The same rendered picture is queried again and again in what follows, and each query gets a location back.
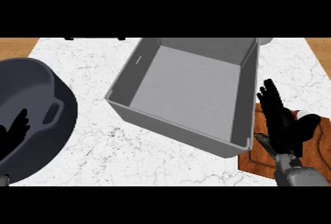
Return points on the grey open box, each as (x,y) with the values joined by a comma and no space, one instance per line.
(186,87)

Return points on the red and white can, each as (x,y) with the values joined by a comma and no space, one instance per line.
(296,113)

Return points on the brown wooden cutting board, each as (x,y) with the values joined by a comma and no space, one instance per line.
(259,163)

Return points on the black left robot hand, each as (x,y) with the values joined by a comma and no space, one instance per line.
(13,134)

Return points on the dark grey pot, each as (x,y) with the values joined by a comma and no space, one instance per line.
(26,87)

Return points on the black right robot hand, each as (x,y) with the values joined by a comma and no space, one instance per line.
(285,128)

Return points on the grey round object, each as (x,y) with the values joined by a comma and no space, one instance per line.
(265,40)

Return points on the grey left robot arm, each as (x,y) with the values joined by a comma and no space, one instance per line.
(4,180)

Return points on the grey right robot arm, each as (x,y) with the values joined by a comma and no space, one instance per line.
(295,173)

